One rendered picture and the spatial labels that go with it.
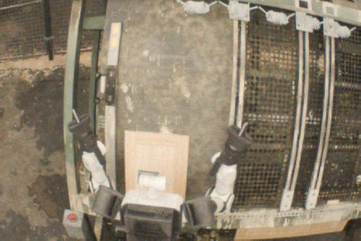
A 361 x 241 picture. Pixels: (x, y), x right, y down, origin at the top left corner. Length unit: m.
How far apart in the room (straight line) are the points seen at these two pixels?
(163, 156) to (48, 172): 1.69
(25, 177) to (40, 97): 1.01
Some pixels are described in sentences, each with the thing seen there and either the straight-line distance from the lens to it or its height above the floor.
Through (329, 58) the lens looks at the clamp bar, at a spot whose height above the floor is 1.63.
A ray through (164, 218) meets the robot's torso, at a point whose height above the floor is 1.41.
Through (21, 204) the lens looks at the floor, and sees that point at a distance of 4.11.
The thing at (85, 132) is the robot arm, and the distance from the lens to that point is 2.36.
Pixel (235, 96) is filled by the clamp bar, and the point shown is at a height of 1.43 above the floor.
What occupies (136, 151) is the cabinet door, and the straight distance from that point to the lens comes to 2.79.
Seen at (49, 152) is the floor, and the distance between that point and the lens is 4.40.
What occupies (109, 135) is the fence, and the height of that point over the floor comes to 1.22.
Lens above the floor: 3.24
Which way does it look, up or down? 44 degrees down
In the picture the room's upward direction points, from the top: straight up
